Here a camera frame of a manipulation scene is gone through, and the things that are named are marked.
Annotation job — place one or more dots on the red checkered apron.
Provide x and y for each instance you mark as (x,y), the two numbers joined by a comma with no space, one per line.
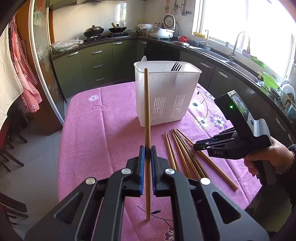
(30,96)

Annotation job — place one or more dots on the white hanging cloth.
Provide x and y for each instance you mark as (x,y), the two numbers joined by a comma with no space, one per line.
(10,86)

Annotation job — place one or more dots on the light brown wooden chopstick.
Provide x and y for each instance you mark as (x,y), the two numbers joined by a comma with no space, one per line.
(220,172)

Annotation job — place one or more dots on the dark wooden chair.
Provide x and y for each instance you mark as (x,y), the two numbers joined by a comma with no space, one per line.
(9,131)

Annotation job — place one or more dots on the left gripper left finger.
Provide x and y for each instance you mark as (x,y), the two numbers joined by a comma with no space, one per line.
(93,210)

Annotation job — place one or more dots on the clear plastic spoon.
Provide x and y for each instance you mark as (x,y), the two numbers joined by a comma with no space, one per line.
(143,61)

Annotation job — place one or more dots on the pink floral tablecloth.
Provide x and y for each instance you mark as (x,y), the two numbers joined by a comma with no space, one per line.
(101,132)

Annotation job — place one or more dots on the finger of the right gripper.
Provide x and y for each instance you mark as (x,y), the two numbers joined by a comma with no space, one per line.
(226,133)
(207,144)

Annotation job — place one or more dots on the green kitchen cabinets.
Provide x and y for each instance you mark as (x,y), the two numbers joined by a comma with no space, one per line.
(111,61)

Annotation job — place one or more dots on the chrome sink faucet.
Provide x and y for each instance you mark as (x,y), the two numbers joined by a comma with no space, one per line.
(232,54)

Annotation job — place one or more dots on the black wok with handle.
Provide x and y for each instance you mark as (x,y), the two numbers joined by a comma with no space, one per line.
(116,28)

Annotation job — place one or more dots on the dark brown wooden chopstick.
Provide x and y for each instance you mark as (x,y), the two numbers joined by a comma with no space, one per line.
(191,164)

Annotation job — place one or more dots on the green dish rack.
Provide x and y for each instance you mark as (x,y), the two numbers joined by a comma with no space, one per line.
(267,78)

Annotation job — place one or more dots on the white rice cooker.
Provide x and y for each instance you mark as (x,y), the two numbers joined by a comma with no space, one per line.
(166,31)

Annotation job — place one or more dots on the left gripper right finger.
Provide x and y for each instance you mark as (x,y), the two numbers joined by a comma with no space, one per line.
(201,211)

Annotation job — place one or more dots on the black wok with lid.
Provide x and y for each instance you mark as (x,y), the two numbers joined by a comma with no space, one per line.
(93,31)

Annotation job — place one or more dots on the plastic bag on counter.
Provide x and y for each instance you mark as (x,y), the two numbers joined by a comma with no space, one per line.
(62,46)

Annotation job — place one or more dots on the black plastic fork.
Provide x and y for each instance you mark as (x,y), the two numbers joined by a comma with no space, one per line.
(176,67)

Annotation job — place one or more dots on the white plastic utensil holder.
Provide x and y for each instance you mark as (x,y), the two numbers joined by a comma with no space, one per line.
(170,92)

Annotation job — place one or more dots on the person's right hand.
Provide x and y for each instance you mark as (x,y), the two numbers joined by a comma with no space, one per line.
(277,154)

